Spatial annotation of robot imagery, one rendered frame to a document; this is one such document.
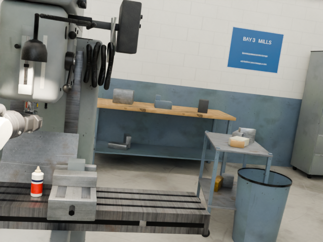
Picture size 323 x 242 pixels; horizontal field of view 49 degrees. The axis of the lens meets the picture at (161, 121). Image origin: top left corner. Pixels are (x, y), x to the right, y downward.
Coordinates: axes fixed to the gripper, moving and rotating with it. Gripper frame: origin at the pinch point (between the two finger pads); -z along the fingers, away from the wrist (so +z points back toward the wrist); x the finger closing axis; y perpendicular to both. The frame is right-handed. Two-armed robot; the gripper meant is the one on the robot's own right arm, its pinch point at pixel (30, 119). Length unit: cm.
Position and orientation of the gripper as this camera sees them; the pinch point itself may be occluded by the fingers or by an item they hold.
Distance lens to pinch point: 133.0
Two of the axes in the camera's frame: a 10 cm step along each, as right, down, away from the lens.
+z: -1.5, 1.3, -9.8
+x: -9.8, -1.4, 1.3
